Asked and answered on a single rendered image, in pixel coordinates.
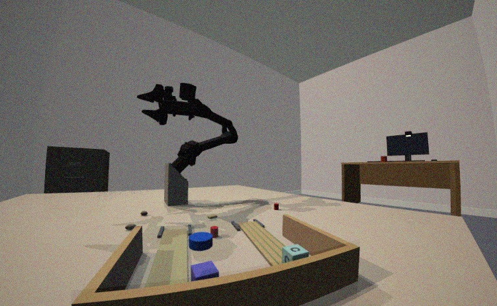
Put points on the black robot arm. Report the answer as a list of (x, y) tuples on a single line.
[(191, 149)]

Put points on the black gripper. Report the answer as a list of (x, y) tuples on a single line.
[(165, 106)]

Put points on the blue cylinder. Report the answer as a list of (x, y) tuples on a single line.
[(200, 241)]

